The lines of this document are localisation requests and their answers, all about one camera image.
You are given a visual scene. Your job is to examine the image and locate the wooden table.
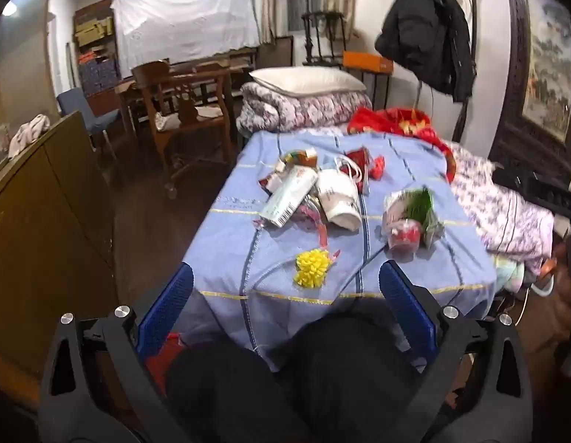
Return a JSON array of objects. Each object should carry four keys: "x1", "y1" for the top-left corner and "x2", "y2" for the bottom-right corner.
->
[{"x1": 114, "y1": 53, "x2": 259, "y2": 125}]

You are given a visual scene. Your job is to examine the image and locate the wooden armchair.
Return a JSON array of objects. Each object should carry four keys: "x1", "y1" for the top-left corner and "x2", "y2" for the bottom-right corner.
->
[{"x1": 131, "y1": 60, "x2": 235, "y2": 199}]

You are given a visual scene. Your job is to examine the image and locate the purple floral bed sheet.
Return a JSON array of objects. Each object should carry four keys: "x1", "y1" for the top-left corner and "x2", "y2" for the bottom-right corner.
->
[{"x1": 447, "y1": 141, "x2": 556, "y2": 278}]

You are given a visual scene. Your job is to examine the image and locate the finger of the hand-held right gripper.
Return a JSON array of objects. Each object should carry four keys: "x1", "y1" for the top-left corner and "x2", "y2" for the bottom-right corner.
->
[{"x1": 492, "y1": 167, "x2": 571, "y2": 217}]

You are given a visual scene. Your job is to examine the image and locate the red and silver foil wrapper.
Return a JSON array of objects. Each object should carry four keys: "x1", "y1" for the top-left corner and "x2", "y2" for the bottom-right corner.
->
[{"x1": 345, "y1": 146, "x2": 372, "y2": 180}]

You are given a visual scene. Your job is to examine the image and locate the yellow ribbon bow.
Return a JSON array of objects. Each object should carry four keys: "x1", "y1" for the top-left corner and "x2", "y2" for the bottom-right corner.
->
[{"x1": 292, "y1": 248, "x2": 336, "y2": 288}]

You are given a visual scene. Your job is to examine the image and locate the olive wooden cabinet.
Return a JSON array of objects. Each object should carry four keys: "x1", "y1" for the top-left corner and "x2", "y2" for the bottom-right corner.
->
[{"x1": 0, "y1": 111, "x2": 120, "y2": 398}]

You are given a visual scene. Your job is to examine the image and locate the orange box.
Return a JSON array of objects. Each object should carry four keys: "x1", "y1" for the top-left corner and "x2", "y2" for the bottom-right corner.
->
[{"x1": 343, "y1": 51, "x2": 394, "y2": 75}]

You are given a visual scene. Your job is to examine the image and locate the red blanket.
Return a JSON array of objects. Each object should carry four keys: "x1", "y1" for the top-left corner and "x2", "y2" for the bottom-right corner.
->
[{"x1": 348, "y1": 107, "x2": 457, "y2": 183}]

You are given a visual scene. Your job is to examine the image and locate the white sheet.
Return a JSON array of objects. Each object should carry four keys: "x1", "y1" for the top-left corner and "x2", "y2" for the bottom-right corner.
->
[{"x1": 111, "y1": 0, "x2": 261, "y2": 72}]

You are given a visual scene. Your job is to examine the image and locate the blue chair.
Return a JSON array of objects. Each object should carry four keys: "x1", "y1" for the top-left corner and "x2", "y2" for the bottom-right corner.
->
[{"x1": 57, "y1": 87, "x2": 121, "y2": 148}]

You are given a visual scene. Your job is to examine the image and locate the dark wooden stand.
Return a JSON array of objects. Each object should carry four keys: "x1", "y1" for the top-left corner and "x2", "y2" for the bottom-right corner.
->
[{"x1": 301, "y1": 9, "x2": 348, "y2": 66}]

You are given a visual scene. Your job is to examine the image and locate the framed landscape painting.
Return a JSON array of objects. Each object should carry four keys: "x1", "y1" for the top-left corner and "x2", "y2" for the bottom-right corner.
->
[{"x1": 489, "y1": 0, "x2": 571, "y2": 171}]

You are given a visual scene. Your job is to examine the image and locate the folded floral quilt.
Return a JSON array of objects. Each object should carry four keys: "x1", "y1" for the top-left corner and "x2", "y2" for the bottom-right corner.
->
[{"x1": 236, "y1": 82, "x2": 374, "y2": 137}]

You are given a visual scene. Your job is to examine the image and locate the colourful small carton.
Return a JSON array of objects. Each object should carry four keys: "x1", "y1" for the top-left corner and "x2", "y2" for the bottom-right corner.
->
[{"x1": 278, "y1": 148, "x2": 319, "y2": 171}]

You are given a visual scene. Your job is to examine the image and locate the pastel striped cloth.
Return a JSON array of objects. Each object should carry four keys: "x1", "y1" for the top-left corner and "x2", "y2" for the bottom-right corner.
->
[{"x1": 494, "y1": 256, "x2": 530, "y2": 293}]

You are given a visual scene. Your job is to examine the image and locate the green foil packet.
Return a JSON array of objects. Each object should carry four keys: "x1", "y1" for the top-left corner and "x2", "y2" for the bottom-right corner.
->
[{"x1": 401, "y1": 186, "x2": 445, "y2": 246}]

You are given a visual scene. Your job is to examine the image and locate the black jacket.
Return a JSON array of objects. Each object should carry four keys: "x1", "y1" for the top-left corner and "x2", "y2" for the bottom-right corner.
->
[{"x1": 375, "y1": 0, "x2": 478, "y2": 102}]

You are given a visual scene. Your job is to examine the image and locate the white packet with barcode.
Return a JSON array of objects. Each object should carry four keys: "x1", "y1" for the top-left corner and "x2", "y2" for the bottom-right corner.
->
[{"x1": 259, "y1": 166, "x2": 319, "y2": 228}]

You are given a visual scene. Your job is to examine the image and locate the person's black trousers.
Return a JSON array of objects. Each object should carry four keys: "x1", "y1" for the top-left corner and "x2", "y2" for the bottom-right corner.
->
[{"x1": 165, "y1": 314, "x2": 434, "y2": 443}]

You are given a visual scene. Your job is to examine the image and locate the white pink cloth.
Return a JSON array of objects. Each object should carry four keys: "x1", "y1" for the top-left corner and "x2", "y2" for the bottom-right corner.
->
[{"x1": 8, "y1": 114, "x2": 51, "y2": 158}]

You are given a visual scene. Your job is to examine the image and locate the white pillow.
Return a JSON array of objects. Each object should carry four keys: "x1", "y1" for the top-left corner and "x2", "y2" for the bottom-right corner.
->
[{"x1": 249, "y1": 67, "x2": 367, "y2": 99}]

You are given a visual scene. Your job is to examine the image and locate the red plastic mesh basket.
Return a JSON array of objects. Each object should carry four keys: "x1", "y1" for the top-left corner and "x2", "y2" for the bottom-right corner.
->
[{"x1": 144, "y1": 332, "x2": 189, "y2": 393}]

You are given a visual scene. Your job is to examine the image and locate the small red snack packet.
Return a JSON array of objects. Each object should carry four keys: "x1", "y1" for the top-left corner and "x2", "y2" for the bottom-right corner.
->
[{"x1": 259, "y1": 173, "x2": 286, "y2": 193}]

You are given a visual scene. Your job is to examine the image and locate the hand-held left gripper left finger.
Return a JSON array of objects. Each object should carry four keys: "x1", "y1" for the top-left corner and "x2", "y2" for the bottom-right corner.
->
[{"x1": 38, "y1": 261, "x2": 196, "y2": 443}]

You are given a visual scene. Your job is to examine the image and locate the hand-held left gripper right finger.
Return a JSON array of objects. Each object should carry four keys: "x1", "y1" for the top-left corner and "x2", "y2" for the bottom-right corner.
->
[{"x1": 379, "y1": 260, "x2": 533, "y2": 443}]

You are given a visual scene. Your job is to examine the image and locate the white paper cup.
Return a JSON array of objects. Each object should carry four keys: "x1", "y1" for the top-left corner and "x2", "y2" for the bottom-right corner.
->
[{"x1": 317, "y1": 169, "x2": 362, "y2": 231}]

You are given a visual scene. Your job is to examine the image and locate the clear plastic wrapper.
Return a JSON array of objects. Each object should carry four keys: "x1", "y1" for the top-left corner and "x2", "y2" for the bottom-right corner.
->
[{"x1": 253, "y1": 194, "x2": 342, "y2": 259}]

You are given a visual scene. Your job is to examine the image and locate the stack of cardboard boxes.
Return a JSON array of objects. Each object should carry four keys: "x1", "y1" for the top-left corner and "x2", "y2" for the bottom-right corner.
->
[{"x1": 73, "y1": 0, "x2": 120, "y2": 102}]

